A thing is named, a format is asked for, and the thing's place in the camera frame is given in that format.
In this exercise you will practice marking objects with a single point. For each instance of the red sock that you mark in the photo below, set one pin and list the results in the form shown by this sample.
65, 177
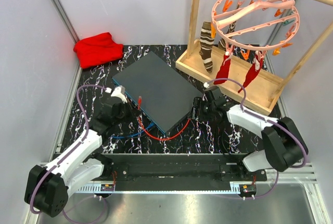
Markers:
254, 69
224, 69

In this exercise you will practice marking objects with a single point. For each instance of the brown striped sock front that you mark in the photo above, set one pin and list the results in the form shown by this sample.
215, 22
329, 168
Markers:
206, 45

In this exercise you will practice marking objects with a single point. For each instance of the dark blue network switch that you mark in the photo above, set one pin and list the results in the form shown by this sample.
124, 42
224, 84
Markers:
167, 97

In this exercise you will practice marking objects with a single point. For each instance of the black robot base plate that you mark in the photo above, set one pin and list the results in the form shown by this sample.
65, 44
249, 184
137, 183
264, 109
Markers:
219, 174

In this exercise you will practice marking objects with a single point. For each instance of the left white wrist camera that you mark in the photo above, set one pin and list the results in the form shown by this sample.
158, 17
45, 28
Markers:
119, 92

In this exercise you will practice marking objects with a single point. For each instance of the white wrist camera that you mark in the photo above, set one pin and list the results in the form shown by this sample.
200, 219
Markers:
119, 92
209, 87

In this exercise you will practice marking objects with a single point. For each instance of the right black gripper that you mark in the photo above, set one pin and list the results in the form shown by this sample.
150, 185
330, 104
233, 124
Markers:
198, 102

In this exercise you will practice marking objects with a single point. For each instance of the pink round clip hanger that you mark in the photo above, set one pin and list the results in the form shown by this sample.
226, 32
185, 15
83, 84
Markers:
236, 20

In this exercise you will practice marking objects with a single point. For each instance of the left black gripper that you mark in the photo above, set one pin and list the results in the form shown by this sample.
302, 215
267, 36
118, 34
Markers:
131, 109

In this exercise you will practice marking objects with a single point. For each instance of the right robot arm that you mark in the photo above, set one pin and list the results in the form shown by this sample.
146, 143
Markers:
283, 145

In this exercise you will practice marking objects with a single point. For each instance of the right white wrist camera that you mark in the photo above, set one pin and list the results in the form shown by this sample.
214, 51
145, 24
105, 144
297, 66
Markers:
209, 87

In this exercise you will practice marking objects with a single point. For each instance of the red folded cloth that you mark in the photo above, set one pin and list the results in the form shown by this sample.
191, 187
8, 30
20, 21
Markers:
97, 50

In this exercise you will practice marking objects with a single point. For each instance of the red sock left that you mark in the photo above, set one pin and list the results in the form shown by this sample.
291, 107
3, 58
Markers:
224, 69

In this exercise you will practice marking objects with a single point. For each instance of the red sock right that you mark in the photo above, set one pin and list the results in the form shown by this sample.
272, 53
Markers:
254, 69

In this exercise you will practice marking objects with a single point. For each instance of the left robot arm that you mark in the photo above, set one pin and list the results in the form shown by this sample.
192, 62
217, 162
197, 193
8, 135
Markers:
49, 187

